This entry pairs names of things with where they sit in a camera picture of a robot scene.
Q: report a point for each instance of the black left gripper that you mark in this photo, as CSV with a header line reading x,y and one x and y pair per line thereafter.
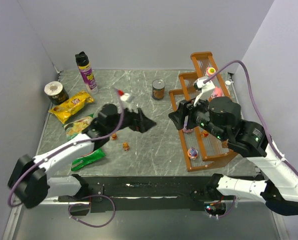
x,y
138,120

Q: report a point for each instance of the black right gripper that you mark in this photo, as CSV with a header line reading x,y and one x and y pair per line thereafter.
x,y
184,114

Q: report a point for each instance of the purple cat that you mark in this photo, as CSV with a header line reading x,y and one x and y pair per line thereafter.
x,y
186,130

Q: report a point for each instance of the small orange bear figure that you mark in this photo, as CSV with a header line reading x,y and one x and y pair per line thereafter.
x,y
114,136

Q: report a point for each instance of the pink pig figure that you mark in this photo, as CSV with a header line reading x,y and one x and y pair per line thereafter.
x,y
217,93

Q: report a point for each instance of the purple figure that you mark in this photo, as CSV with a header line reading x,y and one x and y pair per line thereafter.
x,y
192,153

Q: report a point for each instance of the pink figure with green hat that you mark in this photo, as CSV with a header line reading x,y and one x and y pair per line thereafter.
x,y
211,73

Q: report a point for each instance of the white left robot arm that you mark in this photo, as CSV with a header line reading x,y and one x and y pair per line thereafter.
x,y
32,179

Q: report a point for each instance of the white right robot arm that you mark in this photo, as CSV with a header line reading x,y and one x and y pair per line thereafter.
x,y
221,117

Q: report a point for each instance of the brown tin can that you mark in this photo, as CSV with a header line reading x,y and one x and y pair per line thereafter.
x,y
158,89

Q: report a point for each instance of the green Chuba cassava chips bag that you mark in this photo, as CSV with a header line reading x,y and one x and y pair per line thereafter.
x,y
72,129

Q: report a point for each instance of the yellow snack bag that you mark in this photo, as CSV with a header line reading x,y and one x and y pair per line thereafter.
x,y
70,107

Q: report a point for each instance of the purple insect spray can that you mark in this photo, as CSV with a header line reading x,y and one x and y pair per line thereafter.
x,y
86,72

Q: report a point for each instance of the chips tube with white lid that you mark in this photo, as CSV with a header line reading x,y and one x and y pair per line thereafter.
x,y
56,92

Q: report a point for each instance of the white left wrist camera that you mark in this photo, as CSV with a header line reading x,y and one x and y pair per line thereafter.
x,y
126,98

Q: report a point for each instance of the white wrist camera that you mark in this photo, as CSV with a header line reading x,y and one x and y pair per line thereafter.
x,y
126,98
205,86

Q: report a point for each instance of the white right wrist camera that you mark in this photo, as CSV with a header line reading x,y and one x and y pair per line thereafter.
x,y
205,86

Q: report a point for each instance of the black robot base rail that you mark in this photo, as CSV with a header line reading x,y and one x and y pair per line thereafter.
x,y
147,193

